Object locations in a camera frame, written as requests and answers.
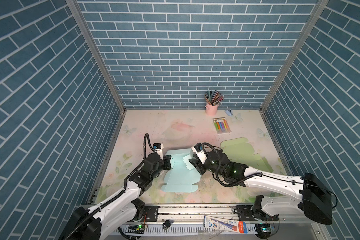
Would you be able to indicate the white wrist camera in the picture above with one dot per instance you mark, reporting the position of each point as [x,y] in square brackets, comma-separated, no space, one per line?
[159,147]
[198,150]

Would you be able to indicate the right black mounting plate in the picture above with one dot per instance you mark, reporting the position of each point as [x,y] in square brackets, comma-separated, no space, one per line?
[246,211]

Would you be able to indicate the right green lit device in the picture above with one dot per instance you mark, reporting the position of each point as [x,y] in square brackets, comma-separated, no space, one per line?
[264,231]

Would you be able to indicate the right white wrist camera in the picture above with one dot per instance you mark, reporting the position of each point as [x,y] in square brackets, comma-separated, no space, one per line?
[198,150]

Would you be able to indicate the small black knob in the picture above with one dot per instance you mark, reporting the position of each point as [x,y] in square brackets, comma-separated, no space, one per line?
[166,224]

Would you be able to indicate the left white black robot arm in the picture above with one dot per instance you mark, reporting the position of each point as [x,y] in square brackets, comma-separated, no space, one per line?
[99,221]

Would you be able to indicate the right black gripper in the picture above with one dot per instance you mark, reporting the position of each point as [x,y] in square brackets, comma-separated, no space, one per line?
[198,165]

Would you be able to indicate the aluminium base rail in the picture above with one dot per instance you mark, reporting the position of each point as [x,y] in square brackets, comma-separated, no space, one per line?
[189,220]

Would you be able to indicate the pack of coloured markers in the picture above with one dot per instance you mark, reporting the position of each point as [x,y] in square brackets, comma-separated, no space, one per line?
[221,125]

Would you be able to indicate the light blue paper box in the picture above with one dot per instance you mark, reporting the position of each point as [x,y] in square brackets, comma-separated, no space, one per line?
[183,176]

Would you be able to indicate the black mounting plate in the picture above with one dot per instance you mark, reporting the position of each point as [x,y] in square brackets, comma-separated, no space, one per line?
[146,214]
[246,211]

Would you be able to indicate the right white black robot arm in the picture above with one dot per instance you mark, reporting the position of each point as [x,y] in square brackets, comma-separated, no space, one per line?
[305,195]

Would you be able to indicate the light green flat paper box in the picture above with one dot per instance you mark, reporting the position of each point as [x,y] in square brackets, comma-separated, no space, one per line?
[239,150]

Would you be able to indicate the left green circuit board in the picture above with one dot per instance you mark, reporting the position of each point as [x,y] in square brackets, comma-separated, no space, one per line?
[136,229]

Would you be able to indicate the white red blue package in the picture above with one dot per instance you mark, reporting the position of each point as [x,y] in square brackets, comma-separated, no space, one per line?
[226,225]

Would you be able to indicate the coloured pencils bundle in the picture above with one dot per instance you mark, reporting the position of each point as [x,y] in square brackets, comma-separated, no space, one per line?
[213,98]

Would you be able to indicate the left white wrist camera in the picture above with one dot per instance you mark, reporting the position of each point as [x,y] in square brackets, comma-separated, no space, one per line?
[159,147]

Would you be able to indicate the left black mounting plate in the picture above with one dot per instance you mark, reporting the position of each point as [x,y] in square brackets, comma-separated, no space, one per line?
[146,214]

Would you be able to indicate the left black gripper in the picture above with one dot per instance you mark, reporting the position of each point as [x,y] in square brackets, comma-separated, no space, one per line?
[166,159]

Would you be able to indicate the pink pencil cup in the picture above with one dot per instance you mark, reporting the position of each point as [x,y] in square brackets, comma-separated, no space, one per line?
[211,110]

